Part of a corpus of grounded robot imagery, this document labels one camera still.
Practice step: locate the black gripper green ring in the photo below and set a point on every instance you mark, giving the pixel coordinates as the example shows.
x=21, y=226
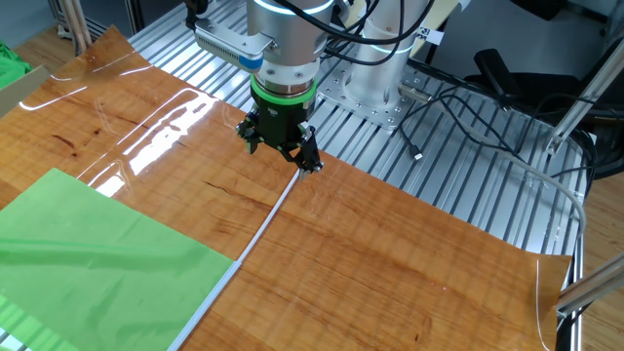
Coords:
x=278, y=117

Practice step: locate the green plastic sheet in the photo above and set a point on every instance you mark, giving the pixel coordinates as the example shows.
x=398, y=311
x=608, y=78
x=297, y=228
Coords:
x=97, y=263

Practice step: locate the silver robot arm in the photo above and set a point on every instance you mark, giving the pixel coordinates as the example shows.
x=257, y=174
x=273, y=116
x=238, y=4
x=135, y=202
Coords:
x=287, y=34

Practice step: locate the glossy wood-grain mat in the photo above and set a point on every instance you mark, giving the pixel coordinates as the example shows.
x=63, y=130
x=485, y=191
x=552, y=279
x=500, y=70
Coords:
x=365, y=253

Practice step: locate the white marker tag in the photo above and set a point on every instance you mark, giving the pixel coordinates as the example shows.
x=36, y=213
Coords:
x=430, y=35

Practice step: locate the beige board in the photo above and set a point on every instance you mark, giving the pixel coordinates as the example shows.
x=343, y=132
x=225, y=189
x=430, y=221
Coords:
x=441, y=14

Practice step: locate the dark cabinet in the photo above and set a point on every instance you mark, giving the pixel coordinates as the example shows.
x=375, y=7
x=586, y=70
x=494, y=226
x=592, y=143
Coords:
x=107, y=12

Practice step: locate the cardboard box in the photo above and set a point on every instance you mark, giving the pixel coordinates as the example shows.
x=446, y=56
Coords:
x=19, y=92

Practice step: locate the green cloth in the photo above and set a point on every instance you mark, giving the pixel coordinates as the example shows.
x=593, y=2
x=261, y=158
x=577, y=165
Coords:
x=10, y=68

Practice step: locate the aluminium profile bar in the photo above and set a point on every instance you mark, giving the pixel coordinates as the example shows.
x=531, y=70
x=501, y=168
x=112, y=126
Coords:
x=580, y=105
x=595, y=285

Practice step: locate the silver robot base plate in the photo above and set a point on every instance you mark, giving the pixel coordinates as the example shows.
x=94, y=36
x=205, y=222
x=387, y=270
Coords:
x=375, y=114

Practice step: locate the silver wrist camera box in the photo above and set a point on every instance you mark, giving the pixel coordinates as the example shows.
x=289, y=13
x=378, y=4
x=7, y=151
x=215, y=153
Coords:
x=229, y=46

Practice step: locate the wooden frame post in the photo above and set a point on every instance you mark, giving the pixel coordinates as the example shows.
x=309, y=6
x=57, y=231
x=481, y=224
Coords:
x=75, y=24

